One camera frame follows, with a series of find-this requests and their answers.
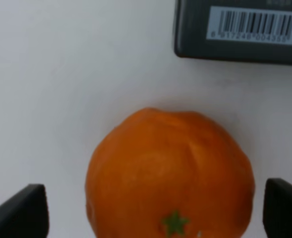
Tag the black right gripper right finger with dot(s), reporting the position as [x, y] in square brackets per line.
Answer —
[277, 208]

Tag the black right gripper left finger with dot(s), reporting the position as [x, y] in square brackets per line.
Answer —
[26, 214]

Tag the orange mandarin fruit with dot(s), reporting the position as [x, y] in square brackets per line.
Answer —
[166, 174]

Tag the dark grey rectangular bottle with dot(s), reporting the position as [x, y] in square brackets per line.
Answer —
[234, 30]

